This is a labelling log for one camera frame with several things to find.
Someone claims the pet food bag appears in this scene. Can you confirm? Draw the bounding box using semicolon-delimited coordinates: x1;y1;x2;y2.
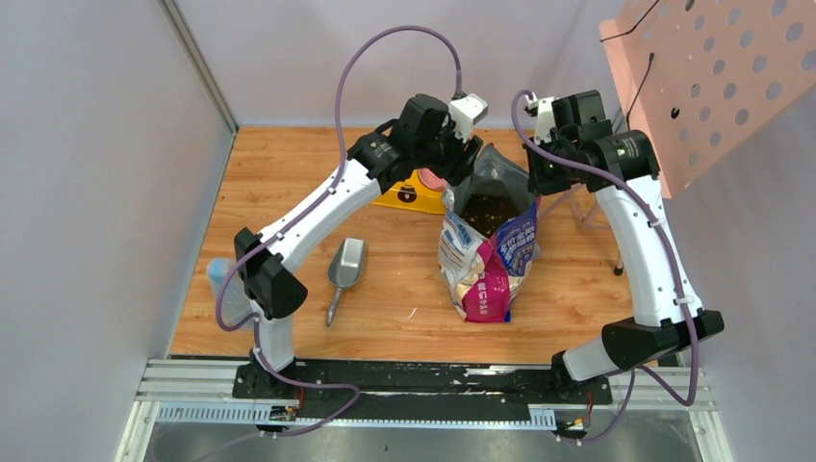
438;144;540;323

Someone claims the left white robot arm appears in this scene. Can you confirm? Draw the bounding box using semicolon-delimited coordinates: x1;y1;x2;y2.
235;93;488;398

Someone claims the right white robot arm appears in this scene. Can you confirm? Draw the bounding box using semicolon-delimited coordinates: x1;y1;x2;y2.
514;90;725;406

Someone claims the brown pet food kibble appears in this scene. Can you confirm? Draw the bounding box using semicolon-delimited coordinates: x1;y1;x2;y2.
459;194;523;238

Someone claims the pink bowl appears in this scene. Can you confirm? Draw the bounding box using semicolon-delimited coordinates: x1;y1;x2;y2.
423;175;447;191

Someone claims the yellow double bowl feeder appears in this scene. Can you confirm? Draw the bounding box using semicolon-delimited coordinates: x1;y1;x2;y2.
373;168;446;215

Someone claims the metal scoop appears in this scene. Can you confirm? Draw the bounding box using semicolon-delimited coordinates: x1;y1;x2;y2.
325;238;367;327

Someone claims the pink perforated stand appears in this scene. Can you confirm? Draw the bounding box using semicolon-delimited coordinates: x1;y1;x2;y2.
539;0;816;276

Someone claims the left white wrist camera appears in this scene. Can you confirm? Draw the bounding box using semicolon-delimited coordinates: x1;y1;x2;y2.
448;93;489;142

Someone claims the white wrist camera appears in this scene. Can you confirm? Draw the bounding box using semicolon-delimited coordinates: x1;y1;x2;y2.
524;94;556;144
448;93;489;142

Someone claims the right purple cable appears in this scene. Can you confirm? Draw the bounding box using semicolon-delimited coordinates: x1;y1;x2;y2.
509;89;701;446

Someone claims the purple cable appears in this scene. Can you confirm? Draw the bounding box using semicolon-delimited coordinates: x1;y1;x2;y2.
214;25;464;441
509;89;701;446

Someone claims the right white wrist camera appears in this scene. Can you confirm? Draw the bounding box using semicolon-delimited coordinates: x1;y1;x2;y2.
524;94;556;144

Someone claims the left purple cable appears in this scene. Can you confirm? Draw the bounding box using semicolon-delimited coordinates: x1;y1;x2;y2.
214;25;464;441

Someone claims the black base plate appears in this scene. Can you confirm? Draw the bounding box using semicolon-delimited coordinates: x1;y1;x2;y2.
232;359;613;423

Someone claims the aluminium rail frame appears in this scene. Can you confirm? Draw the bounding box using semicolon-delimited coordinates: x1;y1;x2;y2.
115;357;732;461

